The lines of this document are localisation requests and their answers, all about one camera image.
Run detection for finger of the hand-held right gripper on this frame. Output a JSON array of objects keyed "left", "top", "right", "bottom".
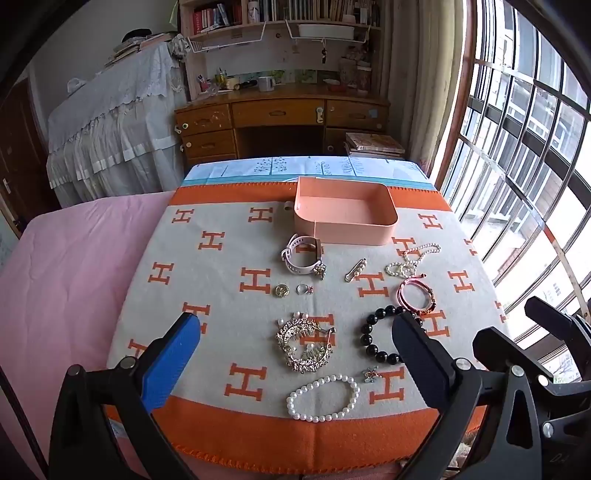
[
  {"left": 525, "top": 296, "right": 591, "bottom": 354},
  {"left": 473, "top": 326, "right": 562, "bottom": 386}
]

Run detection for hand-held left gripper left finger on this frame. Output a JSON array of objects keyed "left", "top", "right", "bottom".
[{"left": 48, "top": 312, "right": 202, "bottom": 480}]

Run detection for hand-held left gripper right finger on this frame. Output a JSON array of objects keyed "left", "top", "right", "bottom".
[{"left": 391, "top": 312, "right": 544, "bottom": 480}]

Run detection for black bead bracelet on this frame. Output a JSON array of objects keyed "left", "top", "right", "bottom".
[{"left": 360, "top": 305, "right": 424, "bottom": 365}]

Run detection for red string bracelet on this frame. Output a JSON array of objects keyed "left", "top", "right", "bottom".
[{"left": 398, "top": 276, "right": 437, "bottom": 316}]

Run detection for small white pearl necklace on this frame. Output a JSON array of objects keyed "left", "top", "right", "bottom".
[{"left": 385, "top": 244, "right": 441, "bottom": 278}]

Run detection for gold pearl brooch pin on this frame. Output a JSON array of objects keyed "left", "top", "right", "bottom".
[{"left": 343, "top": 258, "right": 368, "bottom": 282}]

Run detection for rhinestone pearl hair comb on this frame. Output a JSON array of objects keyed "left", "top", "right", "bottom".
[{"left": 276, "top": 313, "right": 337, "bottom": 375}]

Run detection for white pearl bracelet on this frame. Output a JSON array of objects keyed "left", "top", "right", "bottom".
[{"left": 286, "top": 374, "right": 361, "bottom": 423}]

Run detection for pink plastic box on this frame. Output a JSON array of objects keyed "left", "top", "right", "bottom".
[{"left": 294, "top": 176, "right": 399, "bottom": 245}]

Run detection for pink strap watch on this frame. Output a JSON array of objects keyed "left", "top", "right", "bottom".
[{"left": 281, "top": 234, "right": 324, "bottom": 278}]

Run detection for pink bed sheet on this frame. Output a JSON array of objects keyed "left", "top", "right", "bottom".
[{"left": 0, "top": 193, "right": 185, "bottom": 480}]

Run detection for orange grey patterned blanket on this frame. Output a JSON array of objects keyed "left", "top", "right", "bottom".
[{"left": 107, "top": 178, "right": 511, "bottom": 476}]

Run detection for window with metal grille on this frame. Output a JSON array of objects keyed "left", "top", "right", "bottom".
[{"left": 434, "top": 0, "right": 591, "bottom": 384}]

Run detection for blue leaf print sheet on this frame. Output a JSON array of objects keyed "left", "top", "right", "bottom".
[{"left": 182, "top": 156, "right": 435, "bottom": 189}]

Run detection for low stack of books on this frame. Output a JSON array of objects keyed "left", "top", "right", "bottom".
[{"left": 344, "top": 132, "right": 407, "bottom": 160}]

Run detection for white lace covered furniture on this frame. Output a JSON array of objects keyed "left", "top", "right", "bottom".
[{"left": 46, "top": 39, "right": 190, "bottom": 208}]

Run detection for brown wooden door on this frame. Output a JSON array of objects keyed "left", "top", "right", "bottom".
[{"left": 0, "top": 83, "right": 61, "bottom": 241}]

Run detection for beige curtain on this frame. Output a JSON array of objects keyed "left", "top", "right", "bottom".
[{"left": 385, "top": 0, "right": 476, "bottom": 176}]

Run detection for wooden desk with drawers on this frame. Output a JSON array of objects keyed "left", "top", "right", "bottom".
[{"left": 174, "top": 88, "right": 391, "bottom": 162}]

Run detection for floral jar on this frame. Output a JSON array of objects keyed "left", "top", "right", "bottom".
[{"left": 339, "top": 58, "right": 373, "bottom": 93}]

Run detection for pile of books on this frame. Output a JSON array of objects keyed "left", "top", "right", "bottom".
[{"left": 104, "top": 30, "right": 178, "bottom": 68}]

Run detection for wooden shelf hutch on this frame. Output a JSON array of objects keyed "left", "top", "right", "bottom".
[{"left": 178, "top": 0, "right": 384, "bottom": 100}]

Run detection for row of books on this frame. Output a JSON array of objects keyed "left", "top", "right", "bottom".
[{"left": 189, "top": 0, "right": 382, "bottom": 35}]

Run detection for white wire rack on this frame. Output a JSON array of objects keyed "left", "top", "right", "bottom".
[
  {"left": 285, "top": 18, "right": 372, "bottom": 45},
  {"left": 187, "top": 21, "right": 269, "bottom": 54}
]

